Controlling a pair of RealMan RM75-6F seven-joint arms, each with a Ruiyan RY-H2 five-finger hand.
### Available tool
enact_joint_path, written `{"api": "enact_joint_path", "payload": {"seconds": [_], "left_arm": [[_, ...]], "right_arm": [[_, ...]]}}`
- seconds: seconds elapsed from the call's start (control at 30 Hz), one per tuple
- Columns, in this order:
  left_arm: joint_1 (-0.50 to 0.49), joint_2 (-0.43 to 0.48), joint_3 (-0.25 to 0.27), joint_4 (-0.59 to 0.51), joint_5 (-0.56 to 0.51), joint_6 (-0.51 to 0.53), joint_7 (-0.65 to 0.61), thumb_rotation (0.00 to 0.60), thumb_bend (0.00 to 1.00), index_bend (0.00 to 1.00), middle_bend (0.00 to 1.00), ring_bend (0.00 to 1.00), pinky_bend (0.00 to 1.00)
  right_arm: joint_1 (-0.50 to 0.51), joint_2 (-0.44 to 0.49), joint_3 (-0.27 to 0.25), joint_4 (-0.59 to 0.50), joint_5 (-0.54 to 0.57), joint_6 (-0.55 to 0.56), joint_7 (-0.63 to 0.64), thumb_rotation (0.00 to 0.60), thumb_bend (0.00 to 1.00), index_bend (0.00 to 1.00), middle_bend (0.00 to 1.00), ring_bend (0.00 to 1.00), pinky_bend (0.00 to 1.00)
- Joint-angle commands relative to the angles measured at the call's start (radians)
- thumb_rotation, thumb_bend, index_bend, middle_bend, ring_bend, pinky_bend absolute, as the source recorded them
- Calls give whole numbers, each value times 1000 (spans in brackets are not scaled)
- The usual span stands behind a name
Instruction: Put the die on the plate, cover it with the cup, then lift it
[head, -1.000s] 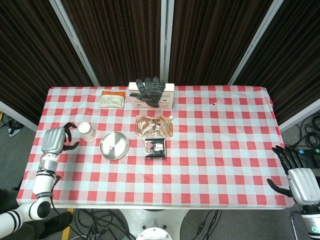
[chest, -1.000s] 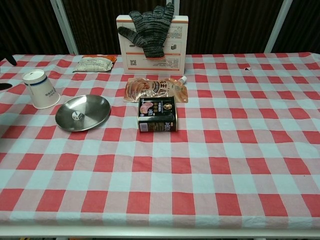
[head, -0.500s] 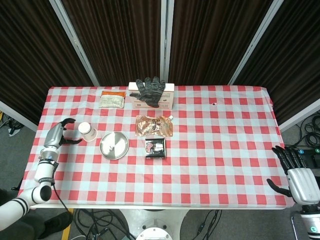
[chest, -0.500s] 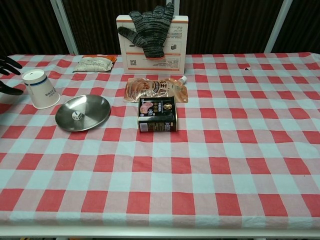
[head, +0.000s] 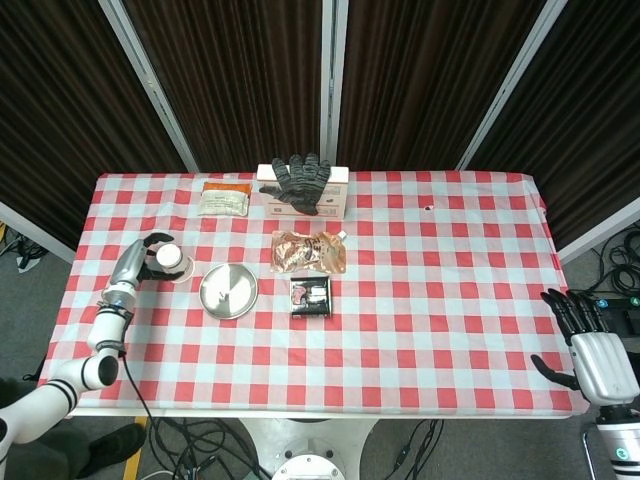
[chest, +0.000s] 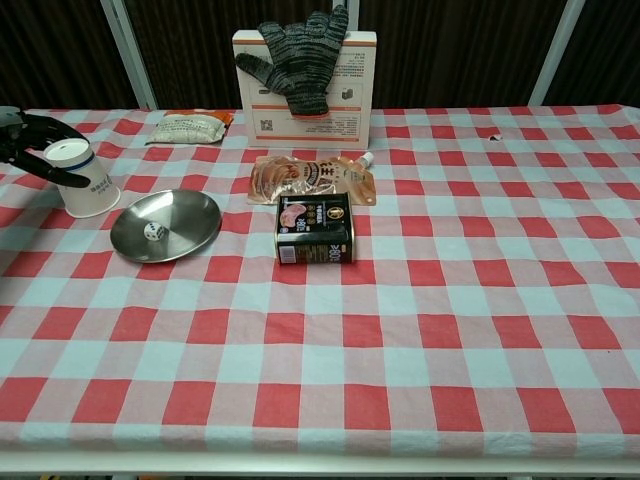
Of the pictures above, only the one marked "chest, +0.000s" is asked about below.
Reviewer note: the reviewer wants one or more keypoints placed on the grey black knitted glove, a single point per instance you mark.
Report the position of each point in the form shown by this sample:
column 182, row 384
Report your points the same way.
column 297, row 65

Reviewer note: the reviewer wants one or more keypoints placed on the black luncheon meat can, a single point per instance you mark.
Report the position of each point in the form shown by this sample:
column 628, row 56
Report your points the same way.
column 315, row 230

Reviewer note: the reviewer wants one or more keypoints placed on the small black white scrap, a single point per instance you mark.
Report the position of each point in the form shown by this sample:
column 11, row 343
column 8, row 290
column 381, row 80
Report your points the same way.
column 495, row 137

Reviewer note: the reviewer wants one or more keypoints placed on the white orange cardboard box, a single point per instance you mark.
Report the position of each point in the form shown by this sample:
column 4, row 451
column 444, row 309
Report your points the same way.
column 350, row 100

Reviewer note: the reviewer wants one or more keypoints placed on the white partition frame post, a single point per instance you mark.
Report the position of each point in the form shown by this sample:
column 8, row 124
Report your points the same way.
column 354, row 15
column 557, row 52
column 130, row 55

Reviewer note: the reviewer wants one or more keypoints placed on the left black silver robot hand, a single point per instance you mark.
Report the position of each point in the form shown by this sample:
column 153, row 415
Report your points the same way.
column 25, row 130

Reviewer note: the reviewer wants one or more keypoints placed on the small white die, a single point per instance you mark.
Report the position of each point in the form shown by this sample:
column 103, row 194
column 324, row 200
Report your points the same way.
column 154, row 232

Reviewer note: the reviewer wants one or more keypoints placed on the orange spouted food pouch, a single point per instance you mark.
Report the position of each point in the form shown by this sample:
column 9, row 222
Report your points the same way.
column 310, row 175

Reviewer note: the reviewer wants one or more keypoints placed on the white paper cup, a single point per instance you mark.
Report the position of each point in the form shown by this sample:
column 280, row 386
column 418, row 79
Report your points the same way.
column 92, row 192

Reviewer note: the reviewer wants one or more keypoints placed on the round metal plate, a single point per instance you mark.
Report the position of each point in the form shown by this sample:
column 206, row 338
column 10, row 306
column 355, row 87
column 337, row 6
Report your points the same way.
column 185, row 220

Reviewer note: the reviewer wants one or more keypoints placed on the red white checkered tablecloth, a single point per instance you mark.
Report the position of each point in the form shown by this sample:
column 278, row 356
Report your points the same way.
column 400, row 325

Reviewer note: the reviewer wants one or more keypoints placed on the white orange food packet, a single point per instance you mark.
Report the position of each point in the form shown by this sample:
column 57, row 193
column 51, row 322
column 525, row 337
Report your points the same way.
column 187, row 129

